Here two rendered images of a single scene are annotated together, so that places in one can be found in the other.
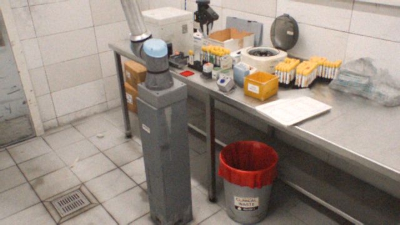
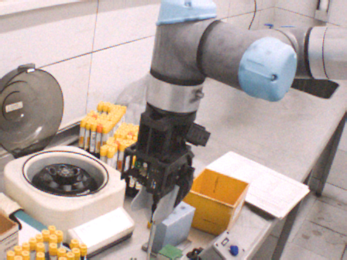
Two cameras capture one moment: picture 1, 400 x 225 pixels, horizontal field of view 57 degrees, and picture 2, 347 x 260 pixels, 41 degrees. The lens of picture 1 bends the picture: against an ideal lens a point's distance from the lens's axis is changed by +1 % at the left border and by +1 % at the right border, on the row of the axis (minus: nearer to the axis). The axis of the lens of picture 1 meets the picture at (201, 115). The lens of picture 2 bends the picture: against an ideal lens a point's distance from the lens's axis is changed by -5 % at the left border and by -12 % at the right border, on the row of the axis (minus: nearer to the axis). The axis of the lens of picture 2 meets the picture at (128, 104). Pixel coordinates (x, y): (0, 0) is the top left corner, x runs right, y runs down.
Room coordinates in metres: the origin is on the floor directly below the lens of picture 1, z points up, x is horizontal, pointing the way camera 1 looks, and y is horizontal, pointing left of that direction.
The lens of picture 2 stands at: (2.35, 0.54, 1.57)
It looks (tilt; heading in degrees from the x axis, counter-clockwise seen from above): 23 degrees down; 250
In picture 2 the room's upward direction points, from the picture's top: 8 degrees clockwise
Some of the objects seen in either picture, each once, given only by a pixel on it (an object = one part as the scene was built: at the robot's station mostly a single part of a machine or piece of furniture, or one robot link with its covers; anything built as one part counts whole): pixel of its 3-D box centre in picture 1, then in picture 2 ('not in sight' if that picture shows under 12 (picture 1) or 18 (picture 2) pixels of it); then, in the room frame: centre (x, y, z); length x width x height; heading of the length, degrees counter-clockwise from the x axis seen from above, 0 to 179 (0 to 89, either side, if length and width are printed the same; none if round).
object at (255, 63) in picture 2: not in sight; (254, 59); (2.02, 0.04, 1.41); 0.11 x 0.11 x 0.08; 32
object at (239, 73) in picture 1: (241, 75); (170, 230); (1.94, -0.23, 0.92); 0.10 x 0.07 x 0.10; 31
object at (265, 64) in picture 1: (260, 60); (68, 196); (2.14, -0.37, 0.94); 0.30 x 0.24 x 0.12; 120
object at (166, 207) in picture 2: (202, 30); (161, 209); (2.08, -0.02, 1.15); 0.06 x 0.03 x 0.09; 39
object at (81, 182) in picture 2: (262, 55); (64, 183); (2.15, -0.39, 0.97); 0.15 x 0.15 x 0.07
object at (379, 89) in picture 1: (385, 85); not in sight; (1.69, -0.93, 0.94); 0.20 x 0.17 x 0.14; 22
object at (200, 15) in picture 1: (203, 12); (162, 145); (2.09, -0.03, 1.26); 0.09 x 0.08 x 0.12; 39
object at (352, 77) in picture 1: (356, 72); (139, 103); (1.83, -0.84, 0.97); 0.26 x 0.17 x 0.19; 53
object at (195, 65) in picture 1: (200, 60); not in sight; (2.22, 0.00, 0.93); 0.17 x 0.09 x 0.11; 39
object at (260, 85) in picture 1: (260, 85); (214, 203); (1.79, -0.32, 0.93); 0.13 x 0.13 x 0.10; 44
